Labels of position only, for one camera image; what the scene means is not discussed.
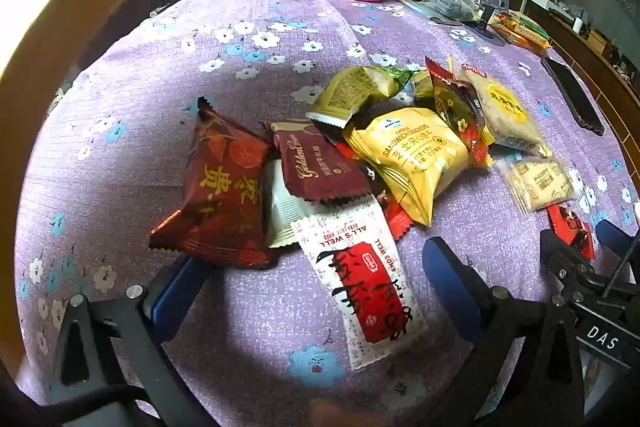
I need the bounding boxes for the clear cracker packet yellow label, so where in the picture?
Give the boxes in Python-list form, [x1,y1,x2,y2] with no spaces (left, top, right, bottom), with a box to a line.
[460,64,553,158]

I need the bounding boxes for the red floral packet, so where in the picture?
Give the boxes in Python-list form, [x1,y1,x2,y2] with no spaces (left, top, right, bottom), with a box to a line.
[424,55,493,168]

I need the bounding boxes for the orange biscuit pack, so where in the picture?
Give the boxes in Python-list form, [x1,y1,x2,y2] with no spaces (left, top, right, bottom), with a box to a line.
[490,19,546,54]

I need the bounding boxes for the flat clear packet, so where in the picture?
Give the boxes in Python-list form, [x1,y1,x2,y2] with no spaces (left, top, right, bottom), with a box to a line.
[400,0,451,25]

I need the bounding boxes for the green striped biscuit pack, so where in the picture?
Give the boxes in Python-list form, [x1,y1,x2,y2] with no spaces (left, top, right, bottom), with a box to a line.
[507,11,551,44]

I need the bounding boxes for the brown chocolate packet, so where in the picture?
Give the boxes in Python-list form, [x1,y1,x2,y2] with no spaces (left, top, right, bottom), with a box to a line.
[270,119,373,208]

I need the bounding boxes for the brown wooden cabinet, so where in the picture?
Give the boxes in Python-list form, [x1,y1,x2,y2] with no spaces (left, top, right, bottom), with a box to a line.
[510,0,640,108]

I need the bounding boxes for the clear bag with dark contents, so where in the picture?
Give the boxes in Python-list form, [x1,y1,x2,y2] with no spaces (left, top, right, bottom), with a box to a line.
[425,0,476,22]

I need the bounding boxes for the orange-red packet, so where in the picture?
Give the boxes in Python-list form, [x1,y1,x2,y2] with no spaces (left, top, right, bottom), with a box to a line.
[372,192,416,240]

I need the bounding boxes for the purple floral tablecloth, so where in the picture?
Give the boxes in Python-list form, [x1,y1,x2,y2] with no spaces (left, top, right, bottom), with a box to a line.
[15,0,640,427]

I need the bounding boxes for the black smartphone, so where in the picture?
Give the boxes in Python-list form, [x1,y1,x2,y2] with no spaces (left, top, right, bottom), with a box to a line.
[541,54,606,138]

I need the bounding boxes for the white packet with red label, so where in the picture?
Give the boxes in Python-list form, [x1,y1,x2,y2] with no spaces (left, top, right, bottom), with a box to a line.
[290,197,430,373]

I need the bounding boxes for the small red packet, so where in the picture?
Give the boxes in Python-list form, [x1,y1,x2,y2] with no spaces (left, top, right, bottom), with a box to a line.
[545,204,597,260]

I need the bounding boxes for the dark red triangular packet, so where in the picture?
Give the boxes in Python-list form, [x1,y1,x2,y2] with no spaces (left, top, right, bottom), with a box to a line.
[149,96,278,270]

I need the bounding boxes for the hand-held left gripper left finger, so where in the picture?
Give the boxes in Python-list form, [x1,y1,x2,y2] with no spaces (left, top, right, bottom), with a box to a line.
[50,254,221,427]

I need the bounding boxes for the small clear biscuit packet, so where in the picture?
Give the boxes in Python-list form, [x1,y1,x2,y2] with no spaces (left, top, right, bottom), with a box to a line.
[497,157,581,214]

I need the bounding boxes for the plain white packet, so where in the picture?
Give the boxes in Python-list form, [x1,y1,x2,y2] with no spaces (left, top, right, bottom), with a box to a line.
[265,159,321,249]

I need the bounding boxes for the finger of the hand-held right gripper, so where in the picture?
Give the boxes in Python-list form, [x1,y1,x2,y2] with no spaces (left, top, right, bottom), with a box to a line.
[539,229,598,290]
[595,218,640,280]

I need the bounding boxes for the yellow packet with green end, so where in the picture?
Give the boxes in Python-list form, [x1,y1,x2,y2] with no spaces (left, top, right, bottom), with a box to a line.
[305,64,426,130]

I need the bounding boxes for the white flat box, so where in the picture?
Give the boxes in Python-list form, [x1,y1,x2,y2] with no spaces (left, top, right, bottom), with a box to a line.
[524,0,583,32]

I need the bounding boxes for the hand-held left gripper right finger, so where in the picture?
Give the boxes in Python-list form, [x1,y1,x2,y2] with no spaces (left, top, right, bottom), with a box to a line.
[421,237,586,427]

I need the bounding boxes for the small green packet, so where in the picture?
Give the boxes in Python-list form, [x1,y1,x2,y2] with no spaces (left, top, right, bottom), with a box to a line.
[410,69,441,105]

